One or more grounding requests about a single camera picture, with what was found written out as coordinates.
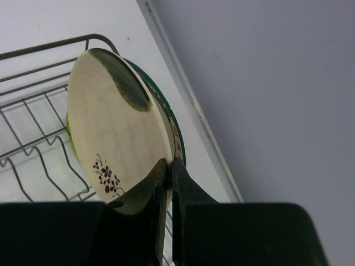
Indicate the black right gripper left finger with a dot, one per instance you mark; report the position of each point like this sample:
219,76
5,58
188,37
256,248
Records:
141,219

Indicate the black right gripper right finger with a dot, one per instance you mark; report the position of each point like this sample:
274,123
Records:
195,220

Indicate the white plate green lettered rim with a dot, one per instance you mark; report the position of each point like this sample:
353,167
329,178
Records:
172,127

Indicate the beige plate with flowers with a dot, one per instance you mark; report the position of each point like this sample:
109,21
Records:
116,126

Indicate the lime green plate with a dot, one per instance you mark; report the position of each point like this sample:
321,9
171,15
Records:
70,137

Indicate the grey wire dish rack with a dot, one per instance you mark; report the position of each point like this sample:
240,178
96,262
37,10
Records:
59,219

